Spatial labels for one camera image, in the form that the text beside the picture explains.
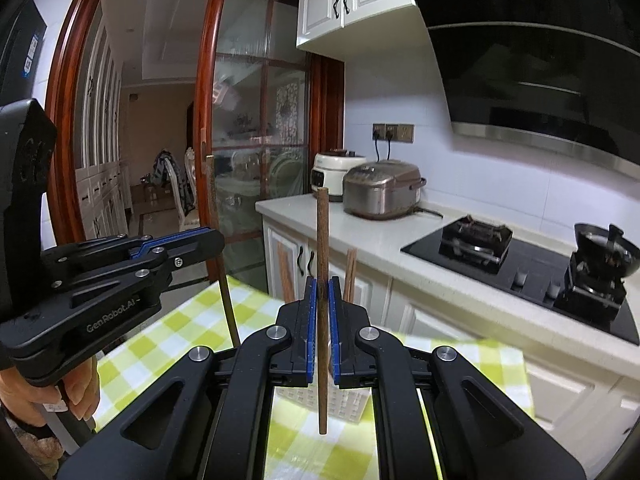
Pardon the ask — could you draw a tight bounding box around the brown silver rice cooker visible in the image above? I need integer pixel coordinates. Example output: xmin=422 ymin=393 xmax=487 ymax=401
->
xmin=342 ymin=159 xmax=428 ymax=221

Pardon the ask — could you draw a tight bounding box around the wall power socket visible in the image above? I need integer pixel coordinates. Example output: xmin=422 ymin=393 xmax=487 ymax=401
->
xmin=372 ymin=122 xmax=416 ymax=143

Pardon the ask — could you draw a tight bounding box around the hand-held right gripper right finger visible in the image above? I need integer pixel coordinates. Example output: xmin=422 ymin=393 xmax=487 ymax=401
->
xmin=327 ymin=276 xmax=588 ymax=480

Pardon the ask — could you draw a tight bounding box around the black burner grate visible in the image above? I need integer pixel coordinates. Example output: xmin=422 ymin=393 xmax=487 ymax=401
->
xmin=552 ymin=252 xmax=631 ymax=316
xmin=439 ymin=215 xmax=513 ymax=265

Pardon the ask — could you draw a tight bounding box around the white plastic utensil basket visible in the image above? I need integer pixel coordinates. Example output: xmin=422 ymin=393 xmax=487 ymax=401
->
xmin=272 ymin=387 xmax=373 ymax=423

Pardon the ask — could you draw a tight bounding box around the green white checked tablecloth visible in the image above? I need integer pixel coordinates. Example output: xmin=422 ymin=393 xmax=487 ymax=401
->
xmin=92 ymin=275 xmax=536 ymax=480

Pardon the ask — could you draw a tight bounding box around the red wooden door frame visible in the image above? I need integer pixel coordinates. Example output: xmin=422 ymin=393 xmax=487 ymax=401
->
xmin=45 ymin=0 xmax=346 ymax=286

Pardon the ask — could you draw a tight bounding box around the black wok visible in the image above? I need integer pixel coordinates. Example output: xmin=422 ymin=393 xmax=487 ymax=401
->
xmin=573 ymin=222 xmax=640 ymax=278

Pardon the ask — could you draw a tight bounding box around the sliding glass door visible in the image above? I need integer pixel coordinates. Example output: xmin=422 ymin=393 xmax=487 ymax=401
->
xmin=197 ymin=0 xmax=346 ymax=286

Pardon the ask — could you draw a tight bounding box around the dark cloth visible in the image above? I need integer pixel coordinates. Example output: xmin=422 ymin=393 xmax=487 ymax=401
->
xmin=150 ymin=149 xmax=188 ymax=201

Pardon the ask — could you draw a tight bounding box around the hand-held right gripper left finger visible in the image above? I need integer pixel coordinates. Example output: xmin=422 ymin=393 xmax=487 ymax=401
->
xmin=57 ymin=276 xmax=318 ymax=480

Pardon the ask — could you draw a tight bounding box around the black glass gas hob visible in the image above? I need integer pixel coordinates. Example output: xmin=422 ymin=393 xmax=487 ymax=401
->
xmin=400 ymin=217 xmax=640 ymax=346

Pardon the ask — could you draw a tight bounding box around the ornate white chair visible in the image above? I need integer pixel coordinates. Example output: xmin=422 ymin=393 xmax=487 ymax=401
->
xmin=165 ymin=147 xmax=203 ymax=233

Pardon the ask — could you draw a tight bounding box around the black glass range hood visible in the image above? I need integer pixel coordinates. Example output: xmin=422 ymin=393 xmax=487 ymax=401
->
xmin=409 ymin=0 xmax=640 ymax=181

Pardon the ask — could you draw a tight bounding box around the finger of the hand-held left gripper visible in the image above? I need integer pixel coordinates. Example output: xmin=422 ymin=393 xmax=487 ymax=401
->
xmin=50 ymin=259 xmax=183 ymax=311
xmin=40 ymin=226 xmax=226 ymax=281

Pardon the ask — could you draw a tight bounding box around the person's left hand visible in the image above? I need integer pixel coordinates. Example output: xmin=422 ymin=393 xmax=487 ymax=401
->
xmin=0 ymin=355 xmax=101 ymax=427

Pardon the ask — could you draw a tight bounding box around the white electric pressure cooker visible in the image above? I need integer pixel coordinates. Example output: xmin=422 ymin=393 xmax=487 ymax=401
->
xmin=310 ymin=149 xmax=368 ymax=203

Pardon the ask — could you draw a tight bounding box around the white upper kitchen cabinet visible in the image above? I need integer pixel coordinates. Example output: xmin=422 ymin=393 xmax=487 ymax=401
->
xmin=296 ymin=0 xmax=426 ymax=60

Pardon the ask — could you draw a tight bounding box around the white display cabinet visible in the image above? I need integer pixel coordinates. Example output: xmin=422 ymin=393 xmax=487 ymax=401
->
xmin=75 ymin=20 xmax=132 ymax=241

